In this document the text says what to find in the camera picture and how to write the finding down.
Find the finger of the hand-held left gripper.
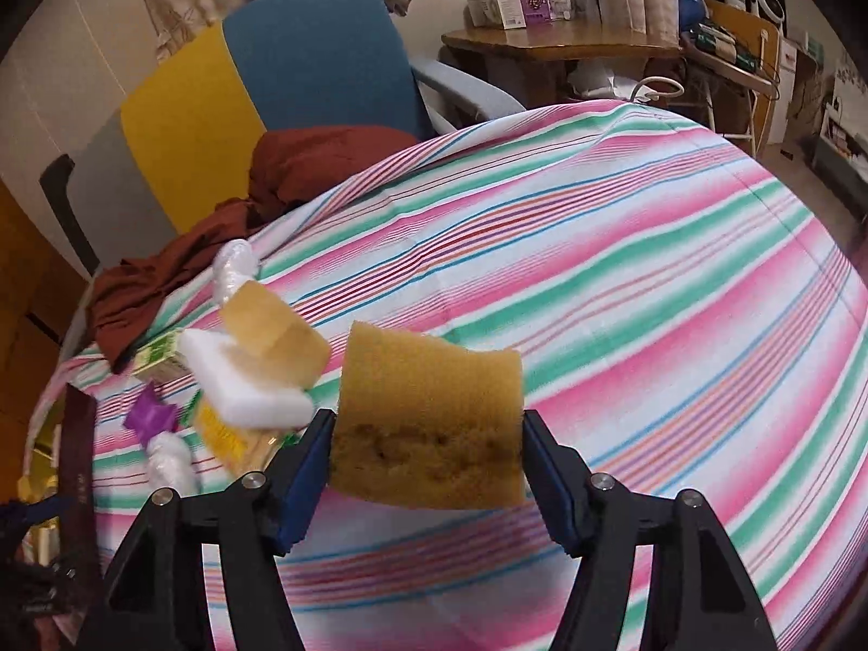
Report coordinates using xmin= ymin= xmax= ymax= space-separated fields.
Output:
xmin=20 ymin=546 xmax=92 ymax=596
xmin=0 ymin=494 xmax=77 ymax=523

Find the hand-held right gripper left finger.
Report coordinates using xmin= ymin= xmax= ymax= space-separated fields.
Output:
xmin=74 ymin=409 xmax=338 ymax=651

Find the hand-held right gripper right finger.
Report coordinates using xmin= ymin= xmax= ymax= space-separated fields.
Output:
xmin=521 ymin=409 xmax=781 ymax=651

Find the gold tin box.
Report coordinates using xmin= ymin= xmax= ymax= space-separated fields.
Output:
xmin=17 ymin=383 xmax=99 ymax=574

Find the white foam block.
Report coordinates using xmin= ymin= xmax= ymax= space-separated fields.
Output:
xmin=176 ymin=329 xmax=316 ymax=430

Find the green yellow cracker packet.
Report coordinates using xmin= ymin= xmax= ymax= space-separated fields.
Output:
xmin=193 ymin=397 xmax=299 ymax=476

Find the clear plastic bag bundle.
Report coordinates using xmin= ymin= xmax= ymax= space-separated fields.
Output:
xmin=142 ymin=432 xmax=201 ymax=493

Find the stained yellow sponge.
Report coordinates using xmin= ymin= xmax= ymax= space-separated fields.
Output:
xmin=327 ymin=321 xmax=526 ymax=509

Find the purple snack packet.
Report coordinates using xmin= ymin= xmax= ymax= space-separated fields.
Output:
xmin=122 ymin=383 xmax=184 ymax=442

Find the small yellow sponge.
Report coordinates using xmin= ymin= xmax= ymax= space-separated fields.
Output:
xmin=219 ymin=280 xmax=332 ymax=387

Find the small green box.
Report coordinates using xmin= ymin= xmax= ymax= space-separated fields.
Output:
xmin=132 ymin=332 xmax=197 ymax=381

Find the white plastic roll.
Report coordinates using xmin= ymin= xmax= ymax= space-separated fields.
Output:
xmin=212 ymin=239 xmax=262 ymax=306

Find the wooden wardrobe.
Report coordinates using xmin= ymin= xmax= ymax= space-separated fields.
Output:
xmin=0 ymin=176 xmax=89 ymax=435

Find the rust brown jacket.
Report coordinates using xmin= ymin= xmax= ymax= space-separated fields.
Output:
xmin=87 ymin=125 xmax=422 ymax=374

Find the grey yellow blue chair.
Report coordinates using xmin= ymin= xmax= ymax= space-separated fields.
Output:
xmin=39 ymin=0 xmax=526 ymax=272

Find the white plastic bag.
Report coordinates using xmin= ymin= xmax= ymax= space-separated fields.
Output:
xmin=566 ymin=61 xmax=642 ymax=99

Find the wooden side table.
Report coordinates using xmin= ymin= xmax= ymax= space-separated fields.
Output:
xmin=441 ymin=17 xmax=682 ymax=110

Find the brown cardboard box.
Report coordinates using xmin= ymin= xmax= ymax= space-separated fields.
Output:
xmin=780 ymin=34 xmax=838 ymax=143

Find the wooden folding chair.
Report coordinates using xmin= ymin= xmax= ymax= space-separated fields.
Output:
xmin=681 ymin=0 xmax=781 ymax=157

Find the white cable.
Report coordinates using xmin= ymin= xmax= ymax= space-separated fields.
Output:
xmin=627 ymin=74 xmax=686 ymax=106

